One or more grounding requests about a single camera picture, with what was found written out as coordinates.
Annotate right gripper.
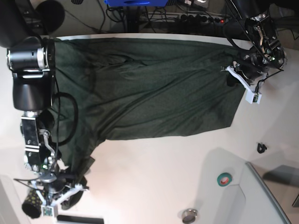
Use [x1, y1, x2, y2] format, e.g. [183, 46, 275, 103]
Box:
[41, 171, 81, 210]

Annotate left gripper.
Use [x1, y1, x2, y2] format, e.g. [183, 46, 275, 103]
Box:
[226, 58, 269, 87]

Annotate dark green t-shirt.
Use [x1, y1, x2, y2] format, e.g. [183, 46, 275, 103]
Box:
[55, 38, 244, 174]

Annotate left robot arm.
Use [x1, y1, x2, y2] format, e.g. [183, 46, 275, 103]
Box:
[223, 0, 287, 85]

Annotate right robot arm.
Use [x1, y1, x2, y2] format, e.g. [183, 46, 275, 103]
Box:
[0, 0, 84, 217]

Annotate white slotted tray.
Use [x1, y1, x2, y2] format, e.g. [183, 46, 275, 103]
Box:
[52, 210, 106, 224]

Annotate black gold dotted cup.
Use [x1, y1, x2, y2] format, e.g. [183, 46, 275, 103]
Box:
[21, 189, 42, 219]

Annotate small black clip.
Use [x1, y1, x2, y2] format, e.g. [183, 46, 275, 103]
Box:
[256, 142, 268, 154]

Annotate white power strip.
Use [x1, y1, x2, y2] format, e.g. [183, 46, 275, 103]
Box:
[149, 13, 232, 25]

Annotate green tape roll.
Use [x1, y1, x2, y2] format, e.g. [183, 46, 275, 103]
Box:
[217, 173, 233, 187]

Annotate round metal tin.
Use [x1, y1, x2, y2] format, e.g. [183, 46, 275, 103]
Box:
[181, 208, 198, 224]

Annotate blue box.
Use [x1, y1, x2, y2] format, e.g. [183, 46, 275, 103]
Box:
[104, 0, 168, 7]

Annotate black round stand base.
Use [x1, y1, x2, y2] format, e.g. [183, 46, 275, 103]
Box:
[36, 0, 65, 34]

